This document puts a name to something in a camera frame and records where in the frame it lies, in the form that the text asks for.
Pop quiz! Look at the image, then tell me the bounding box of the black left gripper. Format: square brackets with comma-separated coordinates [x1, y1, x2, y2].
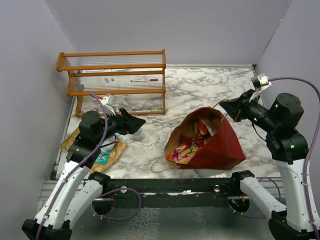
[95, 107, 146, 144]

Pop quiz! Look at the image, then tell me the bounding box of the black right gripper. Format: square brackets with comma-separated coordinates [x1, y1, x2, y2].
[220, 88, 279, 132]

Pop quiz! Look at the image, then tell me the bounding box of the gold chips bag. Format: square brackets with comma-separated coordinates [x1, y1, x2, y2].
[59, 127, 127, 173]

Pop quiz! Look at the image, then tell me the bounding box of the teal snack packet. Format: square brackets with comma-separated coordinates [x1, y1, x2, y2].
[95, 134, 119, 166]

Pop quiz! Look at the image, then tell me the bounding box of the red paper bag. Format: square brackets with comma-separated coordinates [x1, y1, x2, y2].
[150, 106, 246, 173]

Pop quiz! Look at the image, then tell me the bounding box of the colourful candy packet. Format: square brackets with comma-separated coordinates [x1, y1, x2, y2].
[166, 143, 200, 165]

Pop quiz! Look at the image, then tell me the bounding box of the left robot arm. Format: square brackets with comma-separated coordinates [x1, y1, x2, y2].
[21, 108, 146, 240]

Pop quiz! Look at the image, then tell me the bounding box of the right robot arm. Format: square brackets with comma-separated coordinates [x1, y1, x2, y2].
[219, 89, 320, 240]

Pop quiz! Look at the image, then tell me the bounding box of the red snack bag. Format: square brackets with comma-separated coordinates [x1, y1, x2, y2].
[192, 119, 217, 138]

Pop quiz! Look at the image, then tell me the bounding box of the small clear plastic jar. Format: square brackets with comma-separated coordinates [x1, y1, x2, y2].
[132, 128, 144, 141]

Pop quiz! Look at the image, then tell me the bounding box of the wooden three-tier shelf rack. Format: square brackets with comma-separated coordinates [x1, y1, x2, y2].
[56, 49, 167, 117]

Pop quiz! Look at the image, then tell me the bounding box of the white pink marker pen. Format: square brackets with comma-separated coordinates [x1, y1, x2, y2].
[130, 78, 158, 83]

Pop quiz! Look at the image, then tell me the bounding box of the red white small box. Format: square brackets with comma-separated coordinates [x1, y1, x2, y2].
[83, 107, 98, 113]

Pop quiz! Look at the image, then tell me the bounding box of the small grey clip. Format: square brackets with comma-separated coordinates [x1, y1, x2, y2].
[73, 83, 85, 90]

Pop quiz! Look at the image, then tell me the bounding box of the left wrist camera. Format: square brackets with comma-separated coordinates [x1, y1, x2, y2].
[100, 94, 119, 116]

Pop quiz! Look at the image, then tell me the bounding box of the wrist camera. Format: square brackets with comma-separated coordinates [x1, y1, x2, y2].
[100, 94, 119, 116]
[251, 73, 272, 92]

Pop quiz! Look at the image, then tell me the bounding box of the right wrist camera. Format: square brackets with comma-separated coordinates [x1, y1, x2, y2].
[251, 73, 272, 92]

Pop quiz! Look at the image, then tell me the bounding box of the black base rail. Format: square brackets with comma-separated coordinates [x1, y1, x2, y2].
[82, 177, 251, 210]

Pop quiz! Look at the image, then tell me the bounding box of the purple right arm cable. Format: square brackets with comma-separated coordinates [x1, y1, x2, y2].
[268, 76, 320, 240]

